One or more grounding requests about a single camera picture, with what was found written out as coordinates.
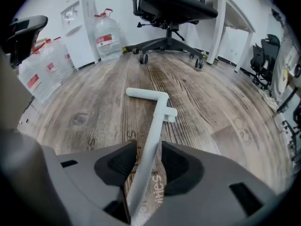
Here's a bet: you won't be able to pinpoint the black office chair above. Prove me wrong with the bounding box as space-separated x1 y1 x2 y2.
279 107 301 163
249 33 281 91
130 0 219 70

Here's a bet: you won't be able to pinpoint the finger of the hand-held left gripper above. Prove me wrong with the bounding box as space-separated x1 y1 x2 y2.
4 15 49 68

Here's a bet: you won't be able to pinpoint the white water dispenser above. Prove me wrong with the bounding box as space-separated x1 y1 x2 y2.
60 0 101 70

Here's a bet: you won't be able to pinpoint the person's khaki trousers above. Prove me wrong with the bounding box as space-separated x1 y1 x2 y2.
0 45 35 133

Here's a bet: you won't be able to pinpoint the white long-handled dustpan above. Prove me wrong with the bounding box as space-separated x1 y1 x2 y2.
126 87 178 226

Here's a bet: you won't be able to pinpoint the white desk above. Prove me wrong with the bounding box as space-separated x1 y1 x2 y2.
194 0 257 73

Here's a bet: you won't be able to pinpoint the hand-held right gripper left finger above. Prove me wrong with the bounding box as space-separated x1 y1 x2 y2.
41 139 138 226

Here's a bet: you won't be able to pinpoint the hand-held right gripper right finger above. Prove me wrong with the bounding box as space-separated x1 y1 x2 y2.
143 140 284 226

